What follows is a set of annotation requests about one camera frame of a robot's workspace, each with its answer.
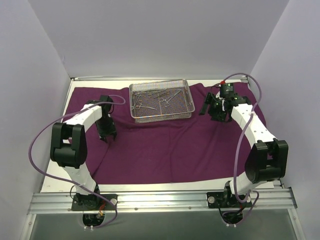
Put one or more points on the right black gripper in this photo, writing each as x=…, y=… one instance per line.
x=213, y=108

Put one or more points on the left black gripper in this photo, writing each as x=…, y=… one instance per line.
x=106, y=128

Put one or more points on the purple cloth wrap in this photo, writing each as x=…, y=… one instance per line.
x=171, y=151

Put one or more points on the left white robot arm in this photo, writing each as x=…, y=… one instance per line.
x=69, y=144

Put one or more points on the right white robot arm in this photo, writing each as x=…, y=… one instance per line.
x=267, y=159

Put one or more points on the steel forceps right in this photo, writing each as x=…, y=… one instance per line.
x=166, y=101

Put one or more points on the steel scissors top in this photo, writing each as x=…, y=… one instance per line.
x=152, y=94

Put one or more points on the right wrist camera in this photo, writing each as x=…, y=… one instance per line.
x=222, y=84

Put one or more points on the wire mesh instrument tray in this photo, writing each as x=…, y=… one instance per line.
x=181, y=106

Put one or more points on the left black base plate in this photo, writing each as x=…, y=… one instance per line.
x=89, y=203

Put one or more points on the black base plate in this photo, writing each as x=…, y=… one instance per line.
x=89, y=203
x=219, y=199

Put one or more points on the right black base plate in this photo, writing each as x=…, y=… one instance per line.
x=219, y=199

